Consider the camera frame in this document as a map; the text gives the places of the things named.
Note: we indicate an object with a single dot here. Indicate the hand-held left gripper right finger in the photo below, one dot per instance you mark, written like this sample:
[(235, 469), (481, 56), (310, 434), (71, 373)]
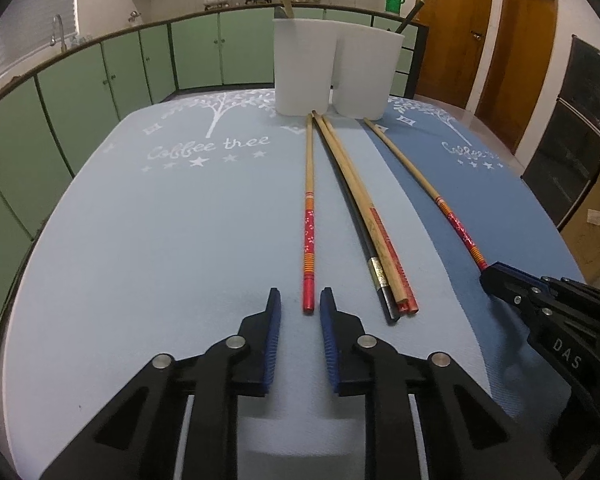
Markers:
[(330, 340)]

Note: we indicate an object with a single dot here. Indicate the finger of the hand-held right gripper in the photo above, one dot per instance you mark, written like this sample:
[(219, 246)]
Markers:
[(580, 297), (505, 285)]

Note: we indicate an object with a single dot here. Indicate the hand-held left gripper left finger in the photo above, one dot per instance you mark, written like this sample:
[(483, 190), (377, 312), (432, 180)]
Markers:
[(272, 340)]

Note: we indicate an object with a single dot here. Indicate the wooden chopstick red patterned end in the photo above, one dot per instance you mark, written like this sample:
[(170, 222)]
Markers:
[(308, 220), (454, 221)]

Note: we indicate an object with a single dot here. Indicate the bundle of three chopsticks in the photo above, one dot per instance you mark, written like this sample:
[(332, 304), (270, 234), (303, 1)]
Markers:
[(345, 160)]

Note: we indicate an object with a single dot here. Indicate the white two-compartment utensil holder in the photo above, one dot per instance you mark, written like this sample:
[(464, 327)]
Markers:
[(305, 70)]

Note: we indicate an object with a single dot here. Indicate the metal spoon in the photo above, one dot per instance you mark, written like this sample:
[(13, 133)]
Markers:
[(280, 13)]

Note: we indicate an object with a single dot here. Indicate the brown cardboard box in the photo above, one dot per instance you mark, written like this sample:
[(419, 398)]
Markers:
[(595, 240)]

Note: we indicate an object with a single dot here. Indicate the two-tone blue tree print mat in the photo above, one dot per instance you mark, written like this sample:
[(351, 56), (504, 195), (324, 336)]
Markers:
[(180, 260)]

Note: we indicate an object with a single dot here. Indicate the black glass-front cabinet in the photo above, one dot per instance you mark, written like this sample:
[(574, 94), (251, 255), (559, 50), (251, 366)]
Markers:
[(565, 140)]

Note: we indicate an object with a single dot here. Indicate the closed wooden door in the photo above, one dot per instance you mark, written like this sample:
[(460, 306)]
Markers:
[(455, 35)]

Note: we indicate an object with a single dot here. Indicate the green kitchen base cabinets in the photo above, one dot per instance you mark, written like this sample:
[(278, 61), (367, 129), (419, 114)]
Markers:
[(130, 70)]

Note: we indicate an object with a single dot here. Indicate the metal kettle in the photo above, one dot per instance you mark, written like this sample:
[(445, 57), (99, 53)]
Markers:
[(134, 17)]

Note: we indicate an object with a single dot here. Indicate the metal kitchen faucet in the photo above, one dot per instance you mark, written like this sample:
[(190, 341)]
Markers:
[(57, 25)]

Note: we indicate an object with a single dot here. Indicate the wooden door in side wall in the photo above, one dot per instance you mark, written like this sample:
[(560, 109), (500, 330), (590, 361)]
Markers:
[(520, 60)]

